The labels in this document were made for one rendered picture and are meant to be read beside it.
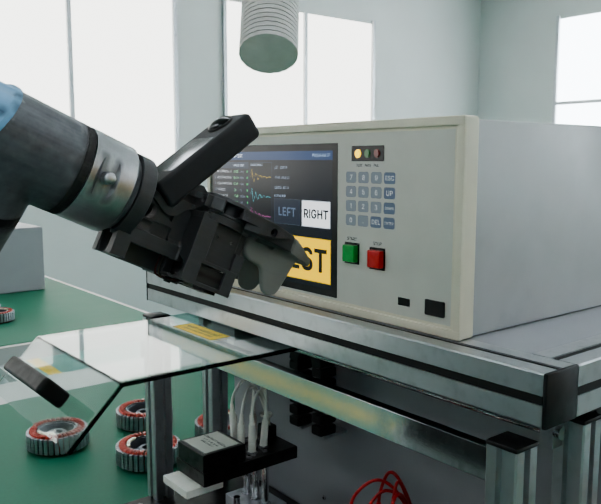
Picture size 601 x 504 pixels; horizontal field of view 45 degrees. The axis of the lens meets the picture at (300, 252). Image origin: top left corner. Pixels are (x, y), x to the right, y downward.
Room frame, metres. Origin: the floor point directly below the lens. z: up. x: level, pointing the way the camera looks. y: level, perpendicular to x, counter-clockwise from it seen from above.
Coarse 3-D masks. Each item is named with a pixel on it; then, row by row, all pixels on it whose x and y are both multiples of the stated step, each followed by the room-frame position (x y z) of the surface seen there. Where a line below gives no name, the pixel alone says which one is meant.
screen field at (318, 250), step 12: (300, 240) 0.83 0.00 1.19; (312, 240) 0.81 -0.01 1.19; (324, 240) 0.79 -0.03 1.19; (312, 252) 0.81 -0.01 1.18; (324, 252) 0.79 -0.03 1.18; (312, 264) 0.81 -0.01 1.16; (324, 264) 0.79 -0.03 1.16; (300, 276) 0.83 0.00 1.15; (312, 276) 0.81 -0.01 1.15; (324, 276) 0.79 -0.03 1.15
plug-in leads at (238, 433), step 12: (240, 384) 0.94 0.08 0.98; (252, 384) 0.95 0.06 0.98; (252, 396) 0.95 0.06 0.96; (264, 396) 0.95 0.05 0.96; (252, 408) 0.91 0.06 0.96; (264, 408) 0.96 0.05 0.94; (240, 420) 0.91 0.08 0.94; (252, 420) 0.90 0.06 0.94; (264, 420) 0.92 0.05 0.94; (240, 432) 0.91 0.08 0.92; (252, 432) 0.90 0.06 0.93; (264, 432) 0.92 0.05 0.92; (252, 444) 0.90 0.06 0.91; (264, 444) 0.92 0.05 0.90
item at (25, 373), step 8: (8, 360) 0.78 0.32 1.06; (16, 360) 0.77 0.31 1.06; (8, 368) 0.76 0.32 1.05; (16, 368) 0.75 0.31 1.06; (24, 368) 0.74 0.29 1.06; (32, 368) 0.73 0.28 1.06; (16, 376) 0.74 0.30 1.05; (24, 376) 0.73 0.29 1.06; (32, 376) 0.72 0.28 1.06; (40, 376) 0.71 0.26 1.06; (32, 384) 0.70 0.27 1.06; (40, 384) 0.70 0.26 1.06; (48, 384) 0.70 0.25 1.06; (56, 384) 0.71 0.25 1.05; (40, 392) 0.69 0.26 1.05; (48, 392) 0.70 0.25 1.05; (56, 392) 0.70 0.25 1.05; (64, 392) 0.71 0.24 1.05; (48, 400) 0.70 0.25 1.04; (56, 400) 0.70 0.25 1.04; (64, 400) 0.71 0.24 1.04
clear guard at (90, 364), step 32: (160, 320) 0.95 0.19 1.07; (192, 320) 0.95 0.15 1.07; (32, 352) 0.84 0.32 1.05; (64, 352) 0.79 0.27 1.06; (96, 352) 0.79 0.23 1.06; (128, 352) 0.79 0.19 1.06; (160, 352) 0.79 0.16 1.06; (192, 352) 0.79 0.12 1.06; (224, 352) 0.79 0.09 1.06; (256, 352) 0.79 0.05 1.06; (288, 352) 0.81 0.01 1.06; (0, 384) 0.83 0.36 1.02; (64, 384) 0.74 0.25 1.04; (96, 384) 0.70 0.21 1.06; (128, 384) 0.68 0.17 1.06; (32, 416) 0.73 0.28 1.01; (64, 416) 0.69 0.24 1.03; (96, 416) 0.66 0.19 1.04; (64, 448) 0.65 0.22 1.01
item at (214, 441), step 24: (216, 432) 0.92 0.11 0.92; (192, 456) 0.86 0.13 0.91; (216, 456) 0.85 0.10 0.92; (240, 456) 0.88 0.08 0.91; (264, 456) 0.90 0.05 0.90; (288, 456) 0.92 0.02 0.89; (168, 480) 0.86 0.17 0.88; (192, 480) 0.86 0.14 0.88; (216, 480) 0.85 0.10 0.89; (264, 480) 0.91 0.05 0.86
